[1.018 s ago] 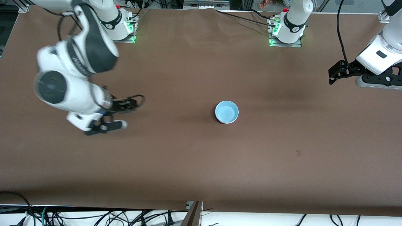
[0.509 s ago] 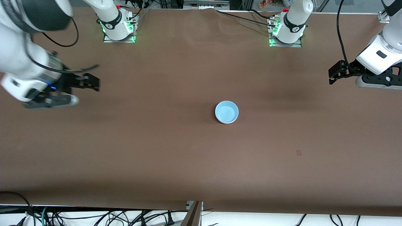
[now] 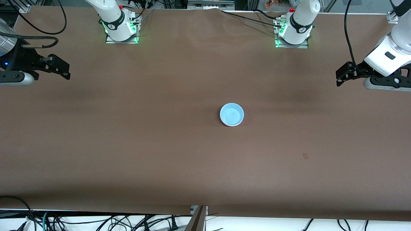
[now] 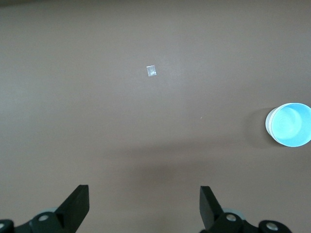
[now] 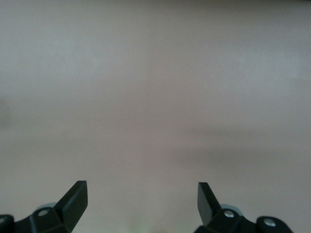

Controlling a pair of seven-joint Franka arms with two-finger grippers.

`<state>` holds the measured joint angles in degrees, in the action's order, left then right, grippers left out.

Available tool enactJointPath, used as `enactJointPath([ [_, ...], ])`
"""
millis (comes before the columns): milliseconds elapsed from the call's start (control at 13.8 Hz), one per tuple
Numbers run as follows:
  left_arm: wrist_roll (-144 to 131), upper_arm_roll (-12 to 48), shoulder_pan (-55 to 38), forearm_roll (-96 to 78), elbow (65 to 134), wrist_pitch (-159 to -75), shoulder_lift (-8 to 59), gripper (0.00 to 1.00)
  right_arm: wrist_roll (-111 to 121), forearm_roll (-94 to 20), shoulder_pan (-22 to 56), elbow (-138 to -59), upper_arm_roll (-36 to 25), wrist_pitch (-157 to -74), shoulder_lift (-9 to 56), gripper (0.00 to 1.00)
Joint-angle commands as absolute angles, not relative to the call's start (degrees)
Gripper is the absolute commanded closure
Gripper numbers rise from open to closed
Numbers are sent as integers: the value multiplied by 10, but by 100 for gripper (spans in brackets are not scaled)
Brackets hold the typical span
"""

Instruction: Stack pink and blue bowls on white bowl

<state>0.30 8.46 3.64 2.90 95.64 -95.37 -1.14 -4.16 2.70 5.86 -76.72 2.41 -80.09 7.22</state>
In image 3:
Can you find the light blue bowl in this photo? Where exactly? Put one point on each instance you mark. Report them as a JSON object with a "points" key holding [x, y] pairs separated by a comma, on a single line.
{"points": [[231, 114]]}

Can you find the grey power strip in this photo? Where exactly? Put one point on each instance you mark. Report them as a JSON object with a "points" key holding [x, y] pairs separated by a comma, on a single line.
{"points": [[208, 4]]}

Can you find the brown table cover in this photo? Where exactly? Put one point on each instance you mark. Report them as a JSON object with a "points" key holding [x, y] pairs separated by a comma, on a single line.
{"points": [[192, 166]]}

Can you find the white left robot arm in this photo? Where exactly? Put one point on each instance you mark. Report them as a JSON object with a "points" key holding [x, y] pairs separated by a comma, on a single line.
{"points": [[301, 19]]}

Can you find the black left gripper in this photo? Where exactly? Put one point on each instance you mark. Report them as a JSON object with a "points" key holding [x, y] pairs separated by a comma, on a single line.
{"points": [[357, 69]]}

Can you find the dark metal post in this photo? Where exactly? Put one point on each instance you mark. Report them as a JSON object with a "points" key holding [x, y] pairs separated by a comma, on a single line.
{"points": [[197, 221]]}

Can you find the orange toy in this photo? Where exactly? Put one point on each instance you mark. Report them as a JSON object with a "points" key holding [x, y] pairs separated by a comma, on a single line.
{"points": [[271, 4]]}

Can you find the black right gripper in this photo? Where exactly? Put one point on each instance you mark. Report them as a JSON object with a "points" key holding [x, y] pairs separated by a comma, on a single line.
{"points": [[24, 59]]}

